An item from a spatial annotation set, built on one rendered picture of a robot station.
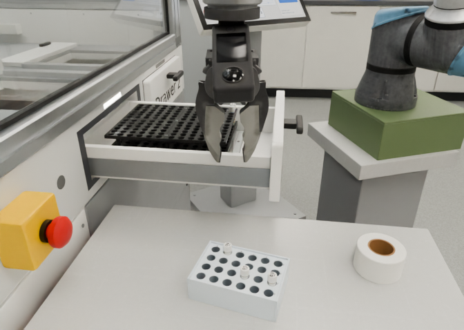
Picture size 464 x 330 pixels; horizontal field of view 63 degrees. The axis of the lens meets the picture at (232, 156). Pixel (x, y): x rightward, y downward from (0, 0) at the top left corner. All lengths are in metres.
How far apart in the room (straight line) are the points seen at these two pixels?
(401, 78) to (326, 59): 2.77
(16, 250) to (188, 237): 0.27
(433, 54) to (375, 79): 0.15
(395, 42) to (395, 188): 0.37
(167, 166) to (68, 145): 0.16
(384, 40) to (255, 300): 0.68
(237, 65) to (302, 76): 3.34
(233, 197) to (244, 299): 1.47
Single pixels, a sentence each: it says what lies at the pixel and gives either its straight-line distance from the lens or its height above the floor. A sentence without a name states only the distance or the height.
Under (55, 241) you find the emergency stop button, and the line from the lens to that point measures 0.52.
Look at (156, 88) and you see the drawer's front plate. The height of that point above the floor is 0.90.
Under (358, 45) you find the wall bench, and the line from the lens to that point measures 3.77.
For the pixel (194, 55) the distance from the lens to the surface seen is 2.43.
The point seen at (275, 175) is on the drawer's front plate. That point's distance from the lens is 0.62.
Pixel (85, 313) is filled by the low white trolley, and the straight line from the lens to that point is 0.58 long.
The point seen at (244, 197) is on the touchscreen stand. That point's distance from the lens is 2.01.
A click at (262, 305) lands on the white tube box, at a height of 0.79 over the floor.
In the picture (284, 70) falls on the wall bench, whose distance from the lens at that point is 3.73.
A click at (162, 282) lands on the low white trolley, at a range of 0.59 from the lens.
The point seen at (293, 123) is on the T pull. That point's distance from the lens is 0.72.
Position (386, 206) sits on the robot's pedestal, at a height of 0.60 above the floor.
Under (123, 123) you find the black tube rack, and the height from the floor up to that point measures 0.90.
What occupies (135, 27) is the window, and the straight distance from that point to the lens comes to 0.96.
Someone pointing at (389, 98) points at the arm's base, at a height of 0.89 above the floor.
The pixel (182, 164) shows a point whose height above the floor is 0.87.
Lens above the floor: 1.17
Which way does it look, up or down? 27 degrees down
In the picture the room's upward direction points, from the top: straight up
